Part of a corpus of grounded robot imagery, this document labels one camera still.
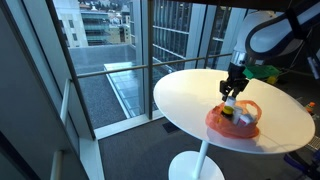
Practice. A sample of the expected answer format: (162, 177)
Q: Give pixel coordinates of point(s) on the yellow capped roll-on stick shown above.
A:
(228, 108)

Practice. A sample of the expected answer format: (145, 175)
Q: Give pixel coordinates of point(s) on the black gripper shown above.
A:
(235, 79)

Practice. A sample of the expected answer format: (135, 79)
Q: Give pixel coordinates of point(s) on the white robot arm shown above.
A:
(264, 35)

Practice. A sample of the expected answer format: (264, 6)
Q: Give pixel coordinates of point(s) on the green box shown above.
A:
(260, 71)

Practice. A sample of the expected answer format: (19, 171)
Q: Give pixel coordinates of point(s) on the orange plastic bag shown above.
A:
(227, 128)

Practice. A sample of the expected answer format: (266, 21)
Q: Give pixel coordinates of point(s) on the orange capped bottle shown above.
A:
(309, 107)

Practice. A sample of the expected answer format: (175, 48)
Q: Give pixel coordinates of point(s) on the white round table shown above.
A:
(261, 120)

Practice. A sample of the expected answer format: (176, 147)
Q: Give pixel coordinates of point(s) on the white cylindrical bottle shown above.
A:
(236, 114)

